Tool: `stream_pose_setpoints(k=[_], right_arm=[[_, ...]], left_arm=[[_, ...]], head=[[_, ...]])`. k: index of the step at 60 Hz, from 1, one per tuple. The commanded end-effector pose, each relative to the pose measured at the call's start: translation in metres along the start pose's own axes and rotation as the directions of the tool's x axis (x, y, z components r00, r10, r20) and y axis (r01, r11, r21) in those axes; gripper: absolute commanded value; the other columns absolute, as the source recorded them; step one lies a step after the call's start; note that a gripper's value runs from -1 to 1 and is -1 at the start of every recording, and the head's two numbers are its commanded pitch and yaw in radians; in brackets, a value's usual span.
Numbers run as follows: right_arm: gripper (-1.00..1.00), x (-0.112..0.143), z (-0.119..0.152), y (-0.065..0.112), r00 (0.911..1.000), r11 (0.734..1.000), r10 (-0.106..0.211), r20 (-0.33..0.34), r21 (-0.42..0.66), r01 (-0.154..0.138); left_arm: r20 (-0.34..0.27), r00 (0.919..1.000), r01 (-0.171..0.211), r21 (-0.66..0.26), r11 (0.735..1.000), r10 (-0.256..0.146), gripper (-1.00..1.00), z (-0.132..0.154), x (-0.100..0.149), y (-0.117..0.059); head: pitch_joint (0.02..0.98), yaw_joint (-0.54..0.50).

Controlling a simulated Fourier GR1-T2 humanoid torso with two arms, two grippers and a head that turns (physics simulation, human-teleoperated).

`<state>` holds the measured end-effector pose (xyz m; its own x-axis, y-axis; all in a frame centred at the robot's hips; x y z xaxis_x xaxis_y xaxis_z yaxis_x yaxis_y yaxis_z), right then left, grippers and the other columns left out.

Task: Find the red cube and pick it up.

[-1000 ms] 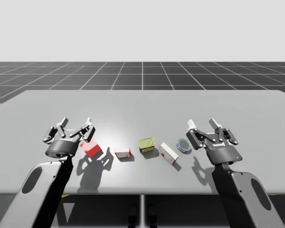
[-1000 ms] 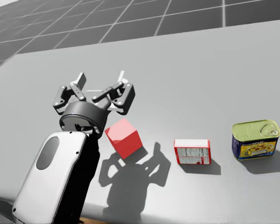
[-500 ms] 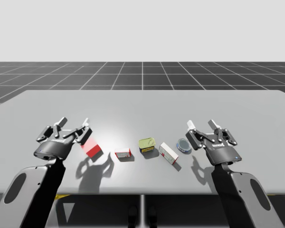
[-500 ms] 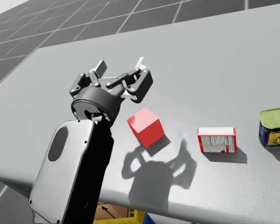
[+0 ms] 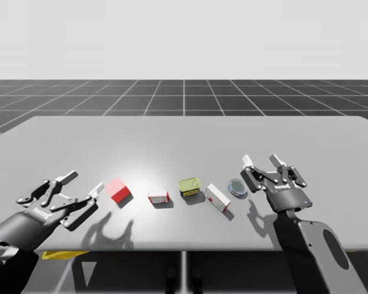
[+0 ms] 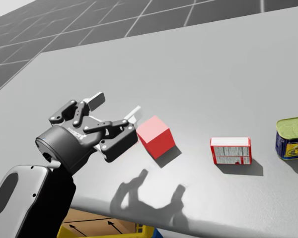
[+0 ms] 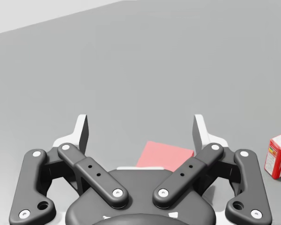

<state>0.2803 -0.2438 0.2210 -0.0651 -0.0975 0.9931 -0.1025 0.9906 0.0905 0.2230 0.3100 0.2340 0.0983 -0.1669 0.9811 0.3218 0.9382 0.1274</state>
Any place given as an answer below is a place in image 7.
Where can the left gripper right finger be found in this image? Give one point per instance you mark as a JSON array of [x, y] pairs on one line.
[[189, 169]]

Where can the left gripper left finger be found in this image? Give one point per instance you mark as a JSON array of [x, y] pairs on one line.
[[91, 170]]

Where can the pink pad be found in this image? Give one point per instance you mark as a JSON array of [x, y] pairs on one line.
[[164, 156]]

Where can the red and white carton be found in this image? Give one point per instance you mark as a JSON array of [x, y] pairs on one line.
[[278, 157]]

